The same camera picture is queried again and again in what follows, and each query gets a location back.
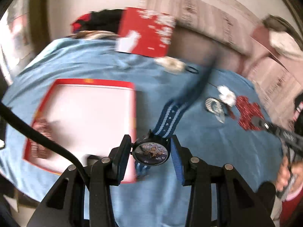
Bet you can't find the blue strap wristwatch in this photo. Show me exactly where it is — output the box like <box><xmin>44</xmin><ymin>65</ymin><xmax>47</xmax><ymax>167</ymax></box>
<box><xmin>131</xmin><ymin>57</ymin><xmax>217</xmax><ymax>178</ymax></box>

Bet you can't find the white dotted scrunchie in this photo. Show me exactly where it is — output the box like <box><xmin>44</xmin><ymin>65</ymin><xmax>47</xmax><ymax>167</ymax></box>
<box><xmin>217</xmin><ymin>86</ymin><xmax>236</xmax><ymax>107</ymax></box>

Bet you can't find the person's right hand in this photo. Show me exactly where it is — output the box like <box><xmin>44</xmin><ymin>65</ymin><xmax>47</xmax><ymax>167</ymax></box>
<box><xmin>275</xmin><ymin>156</ymin><xmax>302</xmax><ymax>193</ymax></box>

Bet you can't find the light blue towel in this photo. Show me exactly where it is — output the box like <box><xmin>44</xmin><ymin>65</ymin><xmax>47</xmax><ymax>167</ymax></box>
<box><xmin>1</xmin><ymin>38</ymin><xmax>281</xmax><ymax>226</ymax></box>

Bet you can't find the red rimmed white box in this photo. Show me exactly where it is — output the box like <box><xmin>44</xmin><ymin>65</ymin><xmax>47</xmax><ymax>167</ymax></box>
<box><xmin>23</xmin><ymin>78</ymin><xmax>138</xmax><ymax>184</ymax></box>

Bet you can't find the beige fluffy scrunchie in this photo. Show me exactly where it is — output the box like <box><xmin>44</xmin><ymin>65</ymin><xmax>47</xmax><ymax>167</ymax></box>
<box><xmin>155</xmin><ymin>56</ymin><xmax>186</xmax><ymax>74</ymax></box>

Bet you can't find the beige bed headboard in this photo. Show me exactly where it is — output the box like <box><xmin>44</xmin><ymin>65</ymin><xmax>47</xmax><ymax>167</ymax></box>
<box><xmin>167</xmin><ymin>26</ymin><xmax>245</xmax><ymax>74</ymax></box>

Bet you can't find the red gift bag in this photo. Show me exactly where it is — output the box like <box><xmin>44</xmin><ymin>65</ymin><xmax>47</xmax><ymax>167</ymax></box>
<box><xmin>115</xmin><ymin>7</ymin><xmax>176</xmax><ymax>58</ymax></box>

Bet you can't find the black and red garment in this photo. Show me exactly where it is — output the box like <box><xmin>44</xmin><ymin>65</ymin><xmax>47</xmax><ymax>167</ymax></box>
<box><xmin>71</xmin><ymin>9</ymin><xmax>124</xmax><ymax>33</ymax></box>

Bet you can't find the striped patterned pillow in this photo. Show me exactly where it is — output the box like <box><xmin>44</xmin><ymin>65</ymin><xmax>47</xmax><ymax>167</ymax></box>
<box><xmin>139</xmin><ymin>0</ymin><xmax>302</xmax><ymax>128</ymax></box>

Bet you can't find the black cable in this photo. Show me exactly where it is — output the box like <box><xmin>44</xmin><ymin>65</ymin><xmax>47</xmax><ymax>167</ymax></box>
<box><xmin>0</xmin><ymin>101</ymin><xmax>91</xmax><ymax>190</ymax></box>

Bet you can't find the brown wooden window frame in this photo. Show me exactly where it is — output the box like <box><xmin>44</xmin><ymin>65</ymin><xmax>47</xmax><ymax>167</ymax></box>
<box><xmin>29</xmin><ymin>0</ymin><xmax>51</xmax><ymax>55</ymax></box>

